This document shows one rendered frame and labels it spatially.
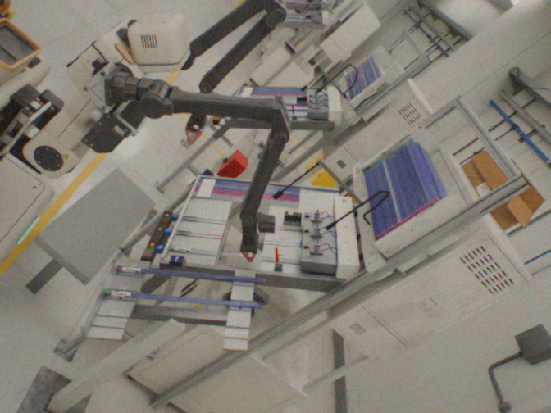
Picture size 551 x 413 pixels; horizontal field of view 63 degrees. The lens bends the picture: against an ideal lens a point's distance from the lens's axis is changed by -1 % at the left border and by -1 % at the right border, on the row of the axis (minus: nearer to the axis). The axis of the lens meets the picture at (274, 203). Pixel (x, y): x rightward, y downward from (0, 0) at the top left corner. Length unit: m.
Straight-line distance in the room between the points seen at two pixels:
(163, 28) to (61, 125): 0.50
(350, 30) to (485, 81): 1.97
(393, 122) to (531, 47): 2.27
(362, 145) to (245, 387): 1.67
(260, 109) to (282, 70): 4.87
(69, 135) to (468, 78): 3.93
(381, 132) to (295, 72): 3.36
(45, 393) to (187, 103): 1.37
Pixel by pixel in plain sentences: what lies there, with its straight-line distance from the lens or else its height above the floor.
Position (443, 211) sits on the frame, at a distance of 1.59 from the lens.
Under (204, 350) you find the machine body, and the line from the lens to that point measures 2.10.
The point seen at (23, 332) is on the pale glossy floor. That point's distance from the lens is 2.27.
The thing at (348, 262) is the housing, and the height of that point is 1.25.
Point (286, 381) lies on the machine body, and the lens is 2.20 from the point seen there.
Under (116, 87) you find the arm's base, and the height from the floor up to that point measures 1.20.
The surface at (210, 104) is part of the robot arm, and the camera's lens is 1.37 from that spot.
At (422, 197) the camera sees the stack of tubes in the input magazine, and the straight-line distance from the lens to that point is 1.68.
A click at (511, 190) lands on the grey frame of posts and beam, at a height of 1.85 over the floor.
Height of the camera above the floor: 1.88
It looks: 25 degrees down
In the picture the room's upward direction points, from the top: 52 degrees clockwise
